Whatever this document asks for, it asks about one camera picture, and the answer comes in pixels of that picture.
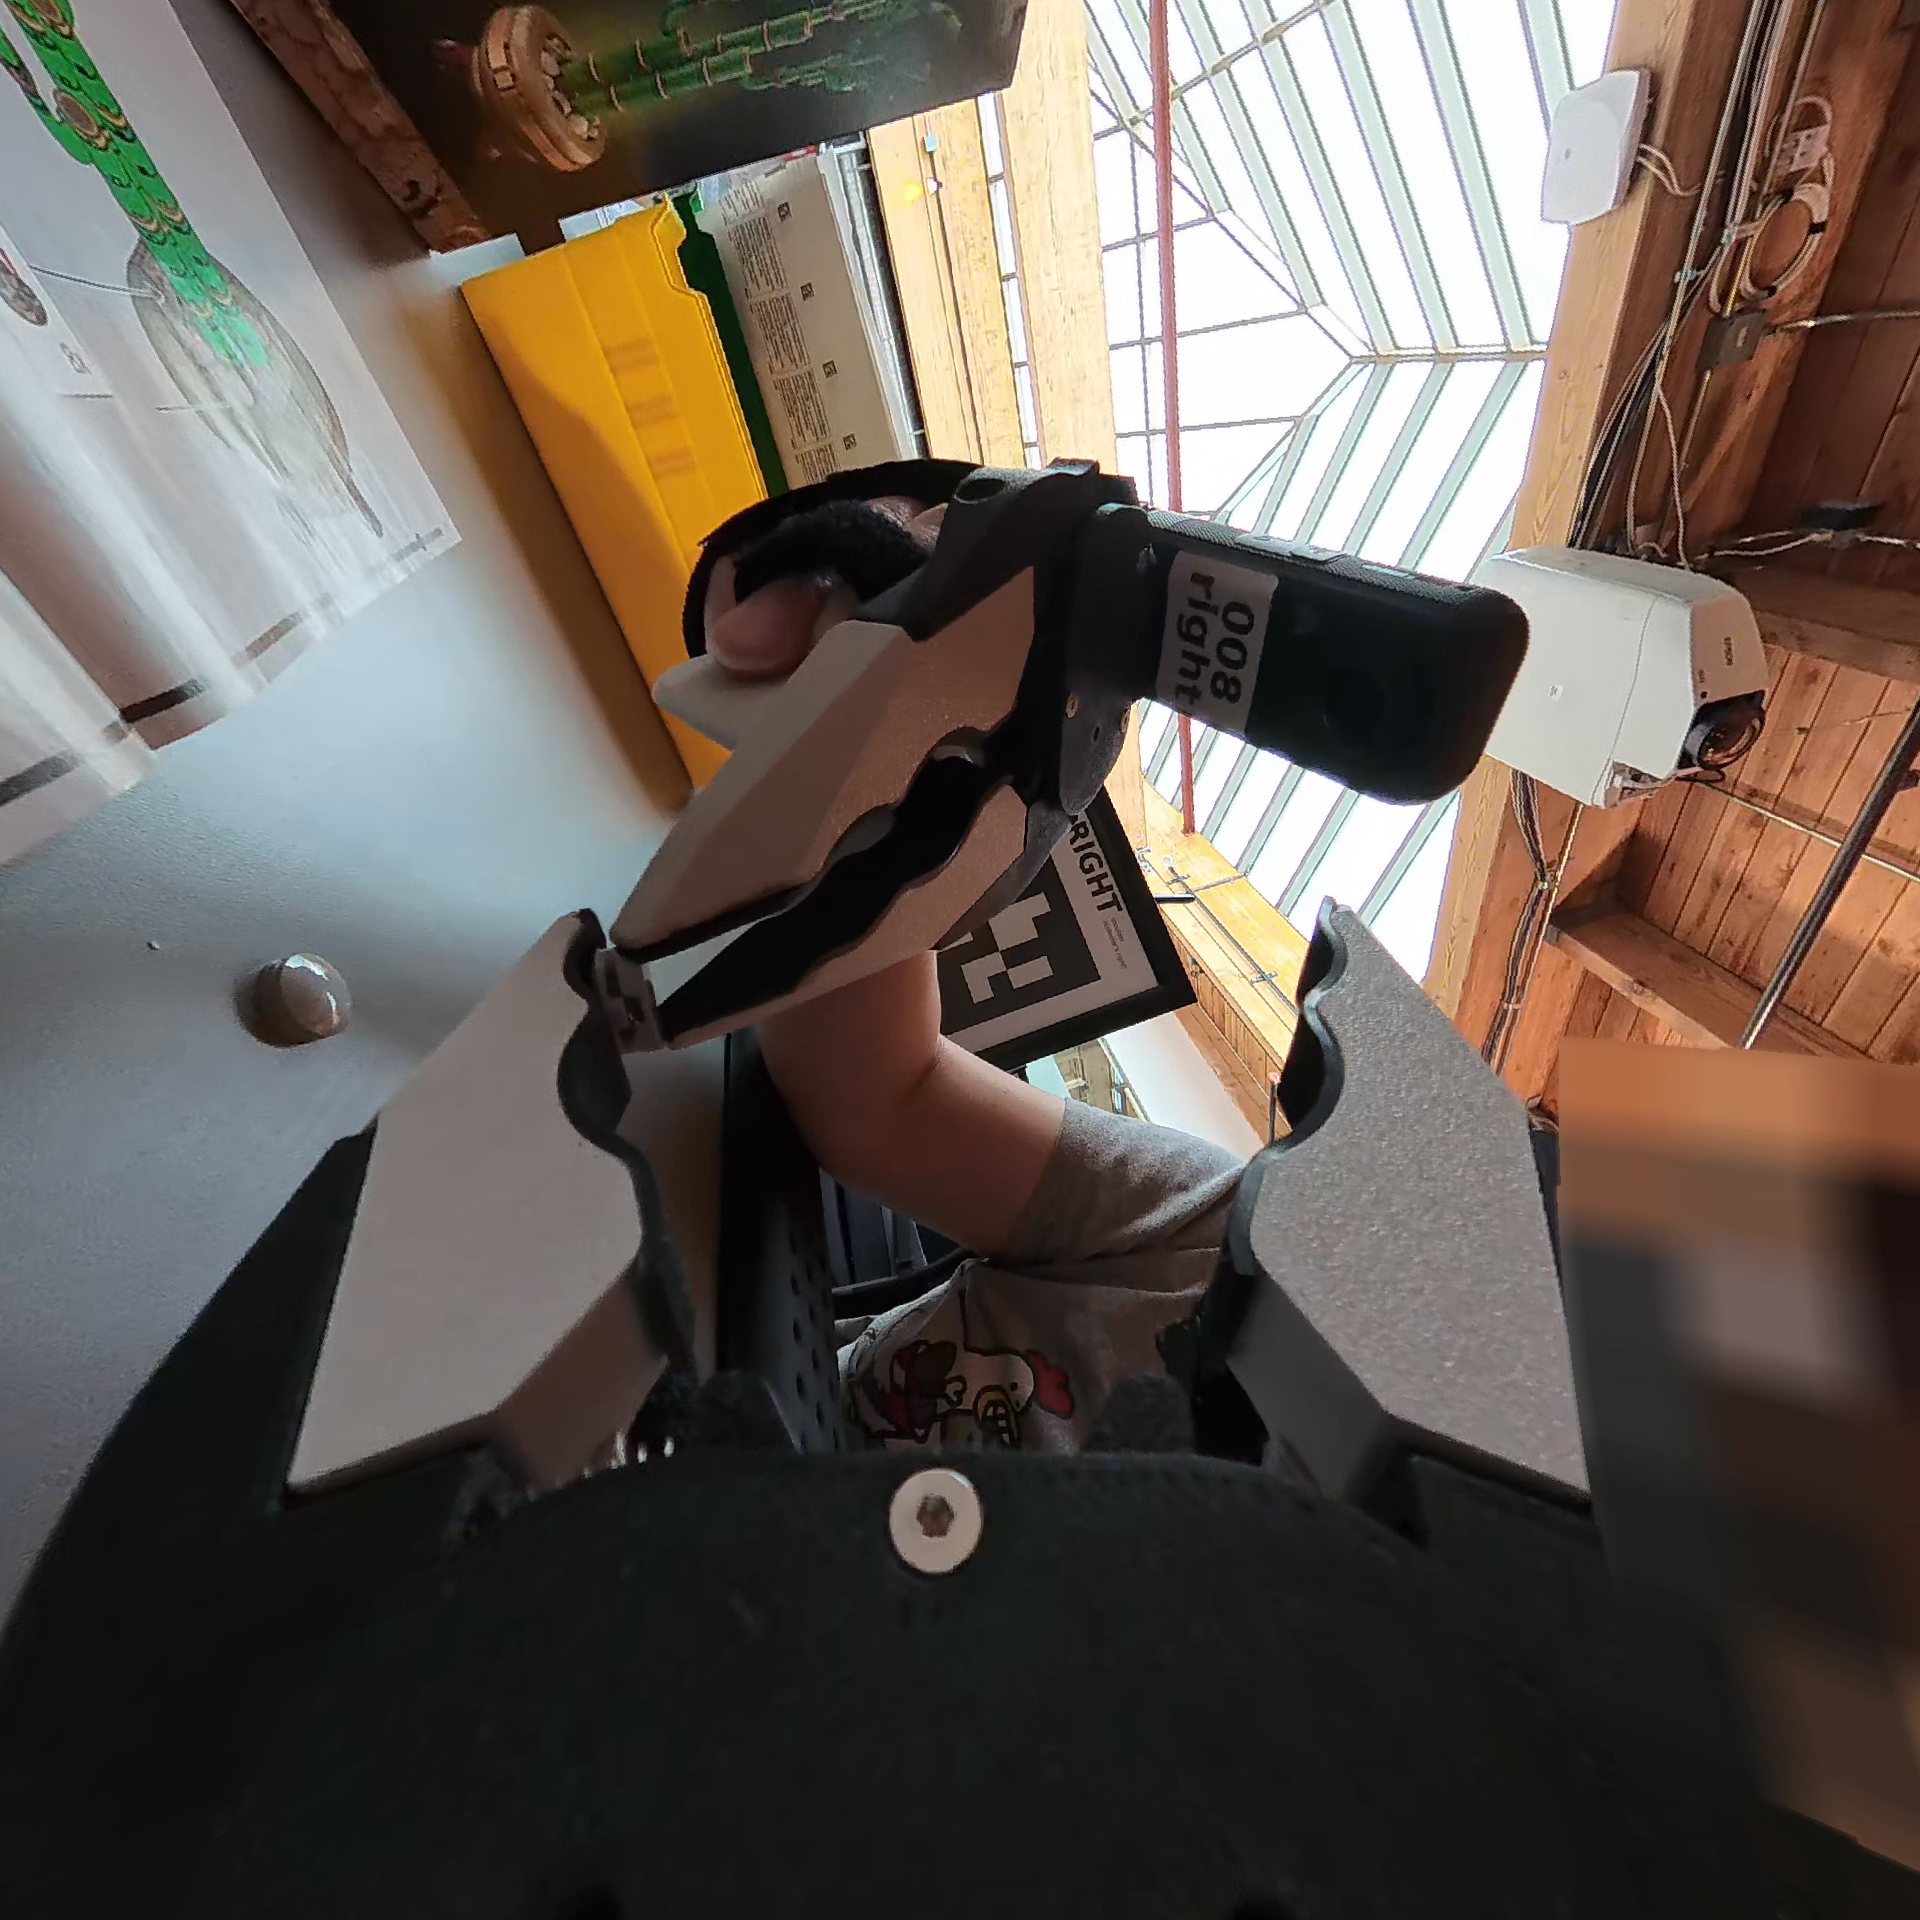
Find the printed white shirt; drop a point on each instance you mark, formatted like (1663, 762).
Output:
(960, 1373)

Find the metal pole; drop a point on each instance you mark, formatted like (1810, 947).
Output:
(1830, 885)

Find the cluster of grey discs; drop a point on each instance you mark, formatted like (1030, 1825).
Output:
(299, 998)

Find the white printed carton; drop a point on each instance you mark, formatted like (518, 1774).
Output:
(818, 317)

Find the yellow plastic bin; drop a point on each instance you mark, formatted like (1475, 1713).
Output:
(616, 421)

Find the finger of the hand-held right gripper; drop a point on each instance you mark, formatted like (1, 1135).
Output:
(902, 931)
(839, 751)

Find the person's right hand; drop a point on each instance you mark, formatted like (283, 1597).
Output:
(765, 622)

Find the person's right forearm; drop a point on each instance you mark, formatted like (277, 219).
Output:
(902, 1110)

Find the red pipe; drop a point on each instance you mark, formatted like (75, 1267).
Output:
(1165, 225)

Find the green plastic panel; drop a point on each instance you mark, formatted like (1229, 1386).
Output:
(735, 347)

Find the dark lego set box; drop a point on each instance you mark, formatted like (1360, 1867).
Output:
(720, 90)

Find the lego instruction booklet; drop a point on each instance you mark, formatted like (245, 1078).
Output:
(181, 451)

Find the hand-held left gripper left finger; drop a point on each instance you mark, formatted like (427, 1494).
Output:
(464, 1230)

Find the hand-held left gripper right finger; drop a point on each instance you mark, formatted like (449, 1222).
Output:
(1395, 1201)

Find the white ceiling projector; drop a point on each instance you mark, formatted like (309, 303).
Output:
(1606, 675)

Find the black perforated panel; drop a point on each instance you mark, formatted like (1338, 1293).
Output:
(781, 1245)

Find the glass skylight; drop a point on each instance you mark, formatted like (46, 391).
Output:
(1319, 225)

